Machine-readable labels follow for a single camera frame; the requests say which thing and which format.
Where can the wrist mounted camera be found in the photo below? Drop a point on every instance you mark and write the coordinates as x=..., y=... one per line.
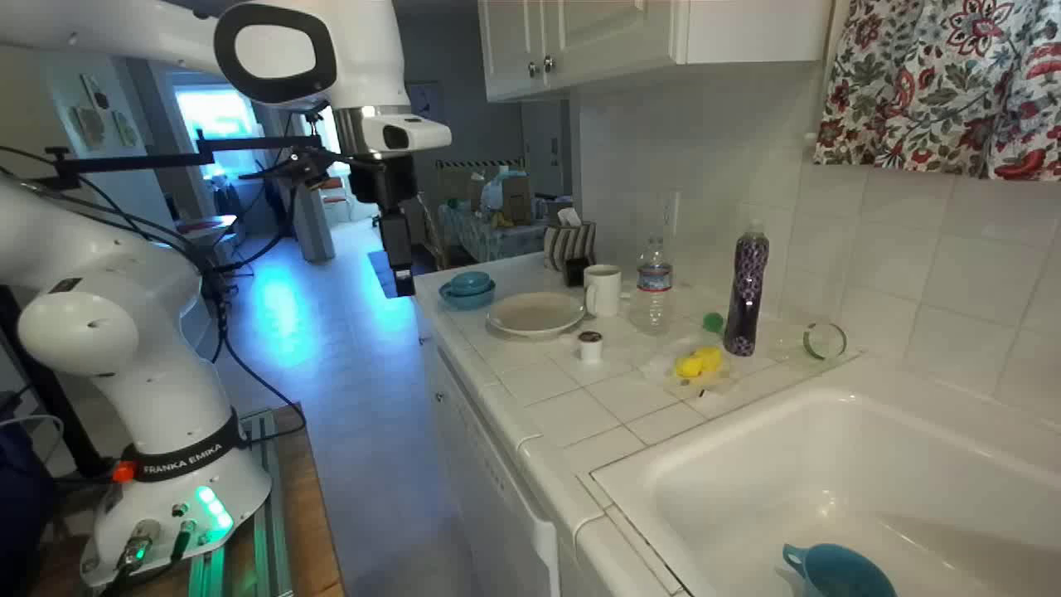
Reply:
x=412, y=135

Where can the clear glass jar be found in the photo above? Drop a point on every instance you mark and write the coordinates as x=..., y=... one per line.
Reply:
x=653, y=287

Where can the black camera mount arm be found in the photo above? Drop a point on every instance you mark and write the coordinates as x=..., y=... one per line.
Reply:
x=134, y=160

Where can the white under-counter cabinet front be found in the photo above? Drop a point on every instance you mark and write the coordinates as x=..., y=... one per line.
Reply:
x=485, y=500

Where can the blue bowl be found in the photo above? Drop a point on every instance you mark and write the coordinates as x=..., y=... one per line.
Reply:
x=467, y=288

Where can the striped folded towel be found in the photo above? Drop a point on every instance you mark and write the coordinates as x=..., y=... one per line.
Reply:
x=572, y=240

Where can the round metal cabinet knob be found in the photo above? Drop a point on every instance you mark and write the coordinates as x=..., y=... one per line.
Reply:
x=535, y=67
x=549, y=67

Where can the white kitchen sink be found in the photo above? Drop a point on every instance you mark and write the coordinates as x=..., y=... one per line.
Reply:
x=883, y=486

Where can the small green cap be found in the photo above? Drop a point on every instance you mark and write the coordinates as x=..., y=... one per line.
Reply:
x=713, y=322

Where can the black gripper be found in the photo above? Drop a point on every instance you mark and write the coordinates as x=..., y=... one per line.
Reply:
x=387, y=182

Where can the yellow sponge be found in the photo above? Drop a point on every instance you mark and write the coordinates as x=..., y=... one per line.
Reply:
x=697, y=365

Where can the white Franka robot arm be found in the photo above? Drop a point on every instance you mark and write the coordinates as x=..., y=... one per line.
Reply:
x=134, y=365

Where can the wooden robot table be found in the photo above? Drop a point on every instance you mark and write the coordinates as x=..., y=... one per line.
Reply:
x=315, y=519

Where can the blue scoop cup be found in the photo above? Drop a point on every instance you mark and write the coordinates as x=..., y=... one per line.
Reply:
x=838, y=573

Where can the white wall cabinet with knobs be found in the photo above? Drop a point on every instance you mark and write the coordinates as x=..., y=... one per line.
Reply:
x=651, y=33

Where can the purple dish soap bottle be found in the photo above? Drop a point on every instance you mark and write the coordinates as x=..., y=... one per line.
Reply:
x=746, y=293

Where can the floral curtain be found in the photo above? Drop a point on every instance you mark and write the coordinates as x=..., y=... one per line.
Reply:
x=948, y=78

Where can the small white dark-topped jar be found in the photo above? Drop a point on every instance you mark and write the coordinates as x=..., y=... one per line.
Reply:
x=592, y=345

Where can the white floral mug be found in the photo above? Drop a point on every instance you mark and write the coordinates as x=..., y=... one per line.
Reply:
x=601, y=288

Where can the crumpled white tissue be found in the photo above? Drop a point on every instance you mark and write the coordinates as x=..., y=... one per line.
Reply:
x=567, y=213

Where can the grey trash can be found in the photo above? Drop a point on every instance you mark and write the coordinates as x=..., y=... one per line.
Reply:
x=314, y=220

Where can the white plate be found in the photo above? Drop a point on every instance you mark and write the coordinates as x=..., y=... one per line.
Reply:
x=535, y=317

